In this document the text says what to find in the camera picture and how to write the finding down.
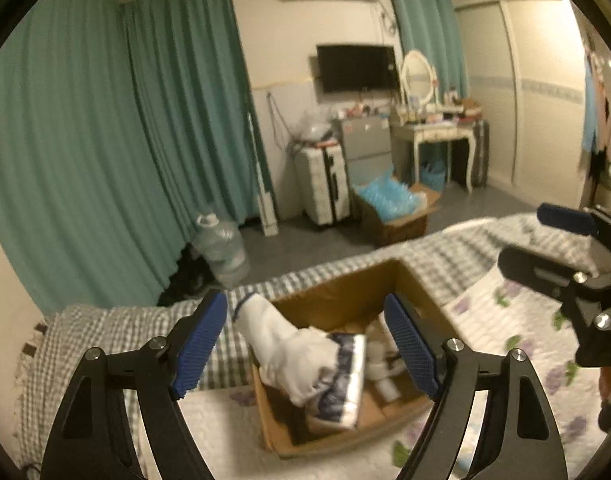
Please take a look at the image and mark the floral white quilt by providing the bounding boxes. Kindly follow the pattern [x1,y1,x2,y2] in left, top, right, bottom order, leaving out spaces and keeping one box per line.
[171,247,611,479]

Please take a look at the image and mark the green curtain by wardrobe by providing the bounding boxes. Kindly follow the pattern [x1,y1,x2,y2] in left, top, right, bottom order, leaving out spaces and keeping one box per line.
[391,0,468,98]

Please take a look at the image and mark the grey mini fridge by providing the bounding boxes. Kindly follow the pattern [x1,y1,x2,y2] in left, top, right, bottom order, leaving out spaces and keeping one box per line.
[334,116,393,186]

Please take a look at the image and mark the floor cardboard box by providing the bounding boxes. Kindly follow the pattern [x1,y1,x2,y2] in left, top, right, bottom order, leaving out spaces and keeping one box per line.
[354,183,441,247]

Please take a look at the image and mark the clear plastic bag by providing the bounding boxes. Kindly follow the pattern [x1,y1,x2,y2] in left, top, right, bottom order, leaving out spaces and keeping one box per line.
[296,107,333,143]

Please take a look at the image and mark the blue plastic bottles pile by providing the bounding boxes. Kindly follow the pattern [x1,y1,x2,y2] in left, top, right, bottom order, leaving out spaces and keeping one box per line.
[354,170,428,223]

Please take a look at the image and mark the white oval vanity mirror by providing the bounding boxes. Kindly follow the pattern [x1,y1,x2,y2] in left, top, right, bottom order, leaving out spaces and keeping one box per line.
[399,50,437,108]

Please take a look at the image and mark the large green curtain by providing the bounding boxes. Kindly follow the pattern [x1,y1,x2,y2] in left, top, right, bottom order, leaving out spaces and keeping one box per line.
[0,0,269,315]

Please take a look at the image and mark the navy white tissue pack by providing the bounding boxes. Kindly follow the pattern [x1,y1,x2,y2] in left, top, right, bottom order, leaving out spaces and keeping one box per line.
[304,333,366,436]

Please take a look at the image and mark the white sliding wardrobe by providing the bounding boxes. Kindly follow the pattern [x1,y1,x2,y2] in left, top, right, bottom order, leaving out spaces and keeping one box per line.
[456,0,586,207]

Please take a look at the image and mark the hanging clothes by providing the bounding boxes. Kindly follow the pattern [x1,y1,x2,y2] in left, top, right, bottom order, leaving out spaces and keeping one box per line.
[581,42,611,181]

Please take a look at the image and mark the brown cardboard box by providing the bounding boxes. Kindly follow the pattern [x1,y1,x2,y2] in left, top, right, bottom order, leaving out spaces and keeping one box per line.
[233,259,457,458]

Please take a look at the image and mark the blue waste basket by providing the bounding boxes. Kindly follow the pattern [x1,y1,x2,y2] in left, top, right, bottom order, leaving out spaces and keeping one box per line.
[419,159,447,193]

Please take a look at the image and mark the white suitcase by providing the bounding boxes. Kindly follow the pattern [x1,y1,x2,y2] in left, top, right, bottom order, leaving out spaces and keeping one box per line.
[294,144,351,226]

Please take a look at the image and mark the dark striped stool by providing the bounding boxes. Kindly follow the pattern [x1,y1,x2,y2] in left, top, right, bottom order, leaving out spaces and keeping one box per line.
[451,119,490,188]

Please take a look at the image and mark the clear water jug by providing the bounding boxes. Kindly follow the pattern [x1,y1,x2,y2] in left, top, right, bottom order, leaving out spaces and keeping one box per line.
[192,212,250,288]

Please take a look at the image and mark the cream fluffy cloth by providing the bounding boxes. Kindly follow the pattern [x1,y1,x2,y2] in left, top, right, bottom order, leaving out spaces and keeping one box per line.
[365,311,406,403]

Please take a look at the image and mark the black wall television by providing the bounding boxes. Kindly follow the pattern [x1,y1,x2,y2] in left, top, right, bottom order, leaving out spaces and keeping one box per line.
[316,44,399,93]

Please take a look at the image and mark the white dressing table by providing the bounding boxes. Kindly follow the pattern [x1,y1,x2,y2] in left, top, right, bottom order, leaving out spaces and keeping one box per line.
[389,107,477,193]

